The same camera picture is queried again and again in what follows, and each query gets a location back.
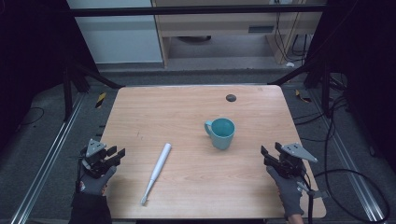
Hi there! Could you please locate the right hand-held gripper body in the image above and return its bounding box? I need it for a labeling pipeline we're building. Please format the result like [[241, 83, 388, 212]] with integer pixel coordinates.
[[274, 141, 319, 179]]

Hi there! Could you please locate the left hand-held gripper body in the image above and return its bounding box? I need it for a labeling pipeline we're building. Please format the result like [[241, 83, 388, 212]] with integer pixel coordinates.
[[79, 138, 110, 179]]

